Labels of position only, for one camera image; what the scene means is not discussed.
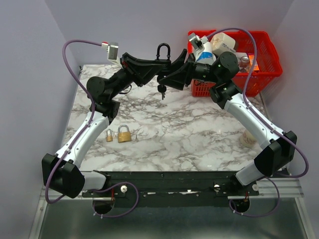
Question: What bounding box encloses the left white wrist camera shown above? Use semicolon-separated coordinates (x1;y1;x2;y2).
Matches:
101;42;120;65

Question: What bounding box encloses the red plastic basket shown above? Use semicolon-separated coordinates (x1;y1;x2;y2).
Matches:
187;29;284;98

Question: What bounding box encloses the white plastic bottle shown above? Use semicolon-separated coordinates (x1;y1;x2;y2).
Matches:
239;130;257;148

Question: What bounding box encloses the white blue tape roll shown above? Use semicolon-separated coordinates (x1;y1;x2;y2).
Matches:
193;42;216;65

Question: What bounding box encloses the small brass padlock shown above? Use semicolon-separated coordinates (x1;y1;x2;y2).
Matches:
106;129;116;142

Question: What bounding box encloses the small metal can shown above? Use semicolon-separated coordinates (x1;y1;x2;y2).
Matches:
240;56;250;65

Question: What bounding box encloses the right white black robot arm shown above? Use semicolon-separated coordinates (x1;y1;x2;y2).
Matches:
159;52;297;195

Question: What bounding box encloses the large brass padlock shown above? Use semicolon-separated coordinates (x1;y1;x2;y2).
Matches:
118;124;132;143

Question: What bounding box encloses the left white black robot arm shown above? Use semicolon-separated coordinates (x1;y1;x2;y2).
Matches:
42;53;171;204

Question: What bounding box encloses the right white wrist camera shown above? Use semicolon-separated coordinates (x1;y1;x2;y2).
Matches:
188;32;209;53

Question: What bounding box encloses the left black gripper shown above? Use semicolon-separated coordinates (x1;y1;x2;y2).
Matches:
108;53;163;100

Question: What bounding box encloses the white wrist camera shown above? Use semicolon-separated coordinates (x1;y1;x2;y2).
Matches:
101;42;120;65
188;32;209;53

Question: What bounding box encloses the orange small box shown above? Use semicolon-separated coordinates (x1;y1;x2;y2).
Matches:
248;54;260;73

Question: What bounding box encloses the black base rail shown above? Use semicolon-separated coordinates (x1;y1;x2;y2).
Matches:
79;170;291;209

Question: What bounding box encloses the beige paper roll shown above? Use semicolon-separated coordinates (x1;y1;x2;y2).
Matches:
210;32;236;56

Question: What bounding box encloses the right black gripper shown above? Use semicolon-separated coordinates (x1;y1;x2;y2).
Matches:
158;49;220;91

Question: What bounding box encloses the aluminium frame rail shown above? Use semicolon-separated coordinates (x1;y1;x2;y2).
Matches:
40;178;304;201

